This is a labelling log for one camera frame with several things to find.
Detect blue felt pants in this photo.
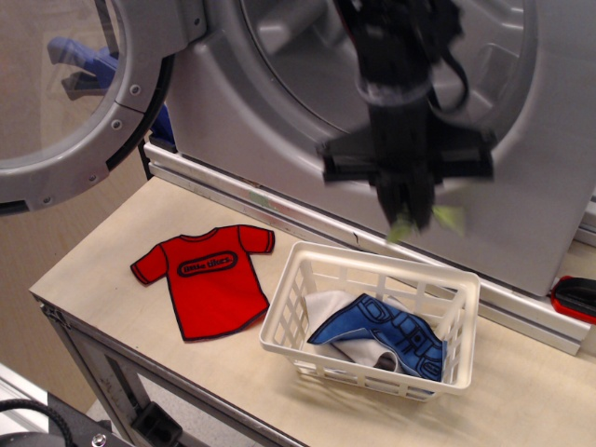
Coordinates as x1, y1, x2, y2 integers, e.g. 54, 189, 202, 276
307, 293, 447, 382

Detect green felt cloth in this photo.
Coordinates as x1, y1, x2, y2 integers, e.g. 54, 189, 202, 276
386, 205, 467, 243

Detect metal table frame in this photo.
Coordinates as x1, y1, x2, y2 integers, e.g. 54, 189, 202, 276
33, 292, 303, 446

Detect black braided cable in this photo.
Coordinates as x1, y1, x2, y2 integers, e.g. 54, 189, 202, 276
0, 399, 81, 447

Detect white felt cloth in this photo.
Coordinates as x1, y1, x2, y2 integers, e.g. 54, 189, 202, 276
303, 289, 405, 373

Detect blue clamp handle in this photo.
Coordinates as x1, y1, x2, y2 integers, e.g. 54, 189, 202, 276
47, 36, 175, 147

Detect red and black tool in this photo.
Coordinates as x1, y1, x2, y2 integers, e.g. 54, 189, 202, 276
550, 276, 595, 325

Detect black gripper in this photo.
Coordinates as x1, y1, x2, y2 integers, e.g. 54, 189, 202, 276
317, 101, 496, 230

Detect round grey washer door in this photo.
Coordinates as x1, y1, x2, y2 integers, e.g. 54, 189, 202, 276
1, 1, 206, 215

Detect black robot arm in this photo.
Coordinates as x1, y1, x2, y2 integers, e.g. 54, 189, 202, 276
318, 1, 497, 242

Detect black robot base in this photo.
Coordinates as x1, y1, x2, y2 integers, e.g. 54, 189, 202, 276
1, 394, 131, 447

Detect aluminium profile rail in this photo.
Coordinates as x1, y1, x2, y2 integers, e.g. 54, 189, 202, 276
144, 142, 595, 356

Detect red felt t-shirt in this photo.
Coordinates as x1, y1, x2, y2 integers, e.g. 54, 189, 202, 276
130, 224, 276, 342

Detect grey toy washing machine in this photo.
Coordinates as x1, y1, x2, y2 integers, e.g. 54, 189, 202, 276
167, 1, 595, 294

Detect white plastic laundry basket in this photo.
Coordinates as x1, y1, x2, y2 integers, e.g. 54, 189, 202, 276
260, 242, 480, 401

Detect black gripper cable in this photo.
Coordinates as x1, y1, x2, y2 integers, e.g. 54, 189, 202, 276
427, 46, 469, 117

